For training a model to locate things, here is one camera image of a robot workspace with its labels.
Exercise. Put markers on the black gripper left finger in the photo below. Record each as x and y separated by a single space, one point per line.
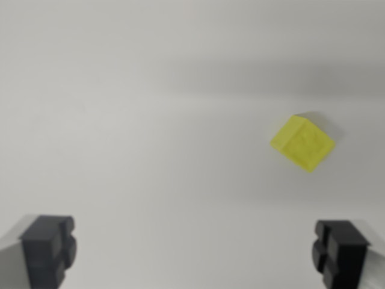
42 253

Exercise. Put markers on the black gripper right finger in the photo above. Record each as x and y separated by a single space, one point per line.
343 256

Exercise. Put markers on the yellow cube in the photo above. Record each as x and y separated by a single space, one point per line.
302 144

